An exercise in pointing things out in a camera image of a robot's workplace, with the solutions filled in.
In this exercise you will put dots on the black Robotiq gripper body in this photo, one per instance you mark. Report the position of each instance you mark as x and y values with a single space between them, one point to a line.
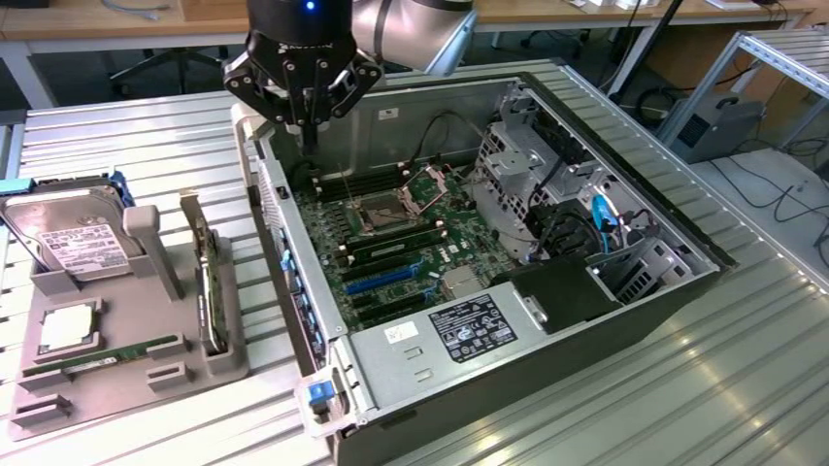
300 29

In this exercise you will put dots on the graphics card with black fan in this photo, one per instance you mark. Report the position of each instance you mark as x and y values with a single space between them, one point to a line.
210 291

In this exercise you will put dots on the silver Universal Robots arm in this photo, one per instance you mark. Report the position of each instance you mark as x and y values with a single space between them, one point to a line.
414 34

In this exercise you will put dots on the black office chair base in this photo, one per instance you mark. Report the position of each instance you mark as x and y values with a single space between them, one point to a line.
181 63

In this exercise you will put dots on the brown box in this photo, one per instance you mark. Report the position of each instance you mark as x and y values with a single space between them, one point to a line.
214 9

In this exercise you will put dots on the black RAM slot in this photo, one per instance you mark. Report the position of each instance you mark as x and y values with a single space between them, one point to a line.
356 177
388 233
362 189

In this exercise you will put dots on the thin metal locking lever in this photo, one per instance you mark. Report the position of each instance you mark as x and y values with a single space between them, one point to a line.
348 187

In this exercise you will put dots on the metal socket cover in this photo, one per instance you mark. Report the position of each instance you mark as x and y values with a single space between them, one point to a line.
430 184

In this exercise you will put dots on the CPU socket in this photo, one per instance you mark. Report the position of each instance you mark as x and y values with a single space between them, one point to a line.
382 211

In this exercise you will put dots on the silver metal disk bay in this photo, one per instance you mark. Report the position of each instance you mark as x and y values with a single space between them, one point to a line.
511 160

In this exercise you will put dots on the hard drive in blue caddy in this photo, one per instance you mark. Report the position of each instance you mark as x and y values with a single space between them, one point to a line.
119 187

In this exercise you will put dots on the green motherboard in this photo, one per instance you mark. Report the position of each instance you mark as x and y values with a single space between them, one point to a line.
452 213

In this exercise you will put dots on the blue card retention clip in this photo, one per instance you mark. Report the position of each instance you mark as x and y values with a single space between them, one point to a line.
306 306
288 266

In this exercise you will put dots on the black expansion slot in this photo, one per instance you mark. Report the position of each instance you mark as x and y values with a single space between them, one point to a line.
391 308
379 270

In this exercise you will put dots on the silver hard disk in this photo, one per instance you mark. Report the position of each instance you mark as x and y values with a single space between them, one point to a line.
71 233

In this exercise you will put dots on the blue expansion slot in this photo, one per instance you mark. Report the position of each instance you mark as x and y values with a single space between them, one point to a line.
384 283

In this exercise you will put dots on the silver chipset heat sink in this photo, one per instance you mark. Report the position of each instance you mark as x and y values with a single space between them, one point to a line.
463 282

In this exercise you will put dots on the black stand pole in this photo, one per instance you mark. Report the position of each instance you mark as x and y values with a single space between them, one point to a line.
647 43

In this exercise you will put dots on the black plastic air shroud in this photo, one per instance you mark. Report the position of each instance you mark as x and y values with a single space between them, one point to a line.
557 291

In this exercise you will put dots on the grey plastic parts rack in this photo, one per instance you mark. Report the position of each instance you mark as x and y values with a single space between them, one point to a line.
129 340

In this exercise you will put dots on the silver CPU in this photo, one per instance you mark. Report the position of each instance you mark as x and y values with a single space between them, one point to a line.
64 327

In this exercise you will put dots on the perforated metal drive cage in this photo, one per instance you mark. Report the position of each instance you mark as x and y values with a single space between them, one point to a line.
647 272

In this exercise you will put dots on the silver power supply with label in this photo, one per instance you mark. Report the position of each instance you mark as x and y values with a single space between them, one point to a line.
402 369

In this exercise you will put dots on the blue case release latch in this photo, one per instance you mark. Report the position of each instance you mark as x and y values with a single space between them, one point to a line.
319 393

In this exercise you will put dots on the open black PC case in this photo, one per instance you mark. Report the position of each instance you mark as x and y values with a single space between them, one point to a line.
452 427

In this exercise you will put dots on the small black case switch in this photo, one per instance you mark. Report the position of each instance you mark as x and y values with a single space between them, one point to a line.
283 192

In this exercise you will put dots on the wooden desk white frame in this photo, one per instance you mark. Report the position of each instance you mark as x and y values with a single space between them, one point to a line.
97 24
550 12

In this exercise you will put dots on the aluminium frame table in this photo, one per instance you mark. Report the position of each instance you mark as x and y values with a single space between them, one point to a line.
790 53

